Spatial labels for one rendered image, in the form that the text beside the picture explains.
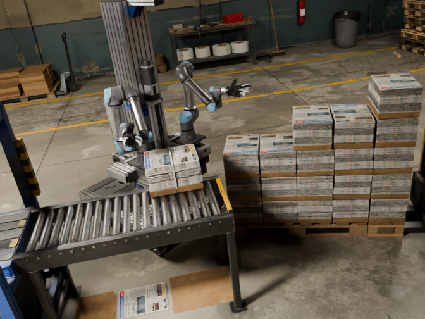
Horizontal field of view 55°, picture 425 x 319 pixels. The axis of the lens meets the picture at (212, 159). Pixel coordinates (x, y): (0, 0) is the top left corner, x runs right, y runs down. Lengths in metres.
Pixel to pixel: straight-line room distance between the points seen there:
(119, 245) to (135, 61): 1.47
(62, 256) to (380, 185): 2.38
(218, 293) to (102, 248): 1.03
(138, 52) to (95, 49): 6.28
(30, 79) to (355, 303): 7.33
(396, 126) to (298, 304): 1.46
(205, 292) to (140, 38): 2.02
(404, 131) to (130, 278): 2.40
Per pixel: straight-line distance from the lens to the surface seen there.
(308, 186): 3.37
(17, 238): 2.89
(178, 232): 2.55
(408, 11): 9.63
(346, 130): 3.19
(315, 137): 3.18
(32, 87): 8.87
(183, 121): 3.53
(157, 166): 2.75
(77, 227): 2.78
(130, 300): 3.30
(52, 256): 2.66
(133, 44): 3.31
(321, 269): 3.37
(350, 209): 3.54
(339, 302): 3.14
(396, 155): 3.36
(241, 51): 9.19
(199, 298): 3.18
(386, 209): 3.60
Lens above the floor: 2.27
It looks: 27 degrees down
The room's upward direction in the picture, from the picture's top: 7 degrees counter-clockwise
